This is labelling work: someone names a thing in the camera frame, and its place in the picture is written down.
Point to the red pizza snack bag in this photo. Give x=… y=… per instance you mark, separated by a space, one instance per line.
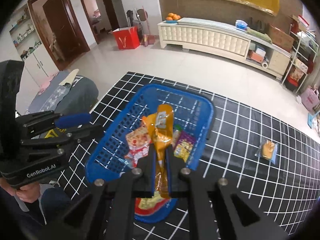
x=138 y=142

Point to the white TV cabinet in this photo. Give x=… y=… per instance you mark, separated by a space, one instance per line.
x=225 y=40

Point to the blue plastic basket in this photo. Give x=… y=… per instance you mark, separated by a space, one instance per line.
x=122 y=184

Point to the orange snack pouch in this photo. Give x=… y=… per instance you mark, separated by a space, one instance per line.
x=160 y=130

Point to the plate of oranges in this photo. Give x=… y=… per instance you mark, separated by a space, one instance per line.
x=172 y=18

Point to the purple yellow chips bag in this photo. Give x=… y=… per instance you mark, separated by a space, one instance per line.
x=184 y=146

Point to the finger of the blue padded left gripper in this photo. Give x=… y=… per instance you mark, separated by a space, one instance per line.
x=73 y=120

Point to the red paper bag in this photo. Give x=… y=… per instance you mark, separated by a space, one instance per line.
x=126 y=38

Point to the grey queen print cushion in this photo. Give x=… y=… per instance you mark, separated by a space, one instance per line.
x=65 y=92

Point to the cardboard box on cabinet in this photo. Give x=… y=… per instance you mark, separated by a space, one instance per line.
x=280 y=38

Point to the person's left hand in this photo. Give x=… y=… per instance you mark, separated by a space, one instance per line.
x=28 y=193

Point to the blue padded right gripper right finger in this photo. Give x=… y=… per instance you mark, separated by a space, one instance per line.
x=168 y=155

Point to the green-end cracker pack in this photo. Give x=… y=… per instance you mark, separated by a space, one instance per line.
x=176 y=134

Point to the pink gift bag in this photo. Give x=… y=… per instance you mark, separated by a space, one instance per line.
x=310 y=98

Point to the black white grid tablecloth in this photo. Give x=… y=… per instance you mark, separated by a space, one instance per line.
x=286 y=192

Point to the blue cartoon bread pack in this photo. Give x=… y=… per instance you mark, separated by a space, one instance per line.
x=268 y=150

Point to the blue tissue box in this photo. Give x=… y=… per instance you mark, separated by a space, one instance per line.
x=241 y=25

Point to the white metal shelf rack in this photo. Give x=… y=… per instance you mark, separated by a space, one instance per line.
x=302 y=60

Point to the red yellow tofu snack bag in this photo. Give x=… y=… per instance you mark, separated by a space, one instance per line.
x=149 y=206

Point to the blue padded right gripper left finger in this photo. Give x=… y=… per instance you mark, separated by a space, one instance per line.
x=150 y=171

